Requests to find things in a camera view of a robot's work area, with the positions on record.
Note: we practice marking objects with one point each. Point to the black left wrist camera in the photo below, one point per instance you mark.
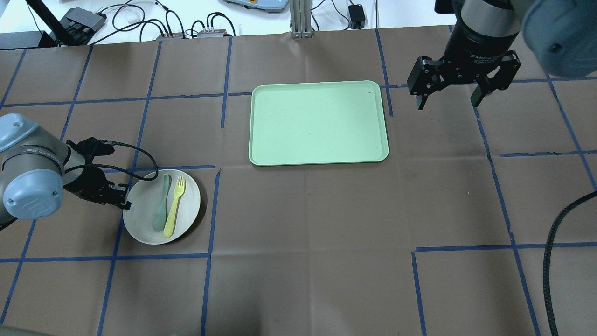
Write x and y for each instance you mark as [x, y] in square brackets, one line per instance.
[91, 148]

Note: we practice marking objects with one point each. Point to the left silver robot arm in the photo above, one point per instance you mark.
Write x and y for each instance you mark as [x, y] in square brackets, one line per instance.
[37, 168]

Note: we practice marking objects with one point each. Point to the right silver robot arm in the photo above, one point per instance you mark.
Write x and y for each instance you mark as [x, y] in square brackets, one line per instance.
[560, 33]

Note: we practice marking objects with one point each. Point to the black power adapter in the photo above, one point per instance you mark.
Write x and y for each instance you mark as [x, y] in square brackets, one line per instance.
[357, 16]

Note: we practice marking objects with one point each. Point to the light green tray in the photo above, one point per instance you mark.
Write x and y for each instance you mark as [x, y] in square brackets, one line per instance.
[317, 123]

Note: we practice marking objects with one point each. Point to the aluminium frame post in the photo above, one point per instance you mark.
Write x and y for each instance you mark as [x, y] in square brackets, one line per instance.
[301, 21]

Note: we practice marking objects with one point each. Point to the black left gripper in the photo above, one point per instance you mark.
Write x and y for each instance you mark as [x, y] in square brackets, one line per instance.
[89, 181]

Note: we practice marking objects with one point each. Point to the black monitor stand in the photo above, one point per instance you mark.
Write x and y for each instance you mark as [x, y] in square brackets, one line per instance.
[29, 24]

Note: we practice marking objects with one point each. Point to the grey hub box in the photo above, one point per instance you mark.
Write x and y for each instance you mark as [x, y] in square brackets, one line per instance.
[81, 19]

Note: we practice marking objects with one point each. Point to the yellow plastic fork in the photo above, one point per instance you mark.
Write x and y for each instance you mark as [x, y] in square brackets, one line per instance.
[179, 191]

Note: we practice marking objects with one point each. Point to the green plastic spoon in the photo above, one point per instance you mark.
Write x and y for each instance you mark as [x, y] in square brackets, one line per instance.
[160, 215]

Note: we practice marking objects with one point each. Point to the white round plate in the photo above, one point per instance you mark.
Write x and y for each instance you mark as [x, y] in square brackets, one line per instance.
[145, 196]

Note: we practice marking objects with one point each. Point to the blue teach pendant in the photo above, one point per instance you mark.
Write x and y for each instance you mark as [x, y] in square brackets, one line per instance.
[270, 6]

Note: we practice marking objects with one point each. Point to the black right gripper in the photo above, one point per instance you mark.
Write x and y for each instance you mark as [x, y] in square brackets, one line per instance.
[480, 45]

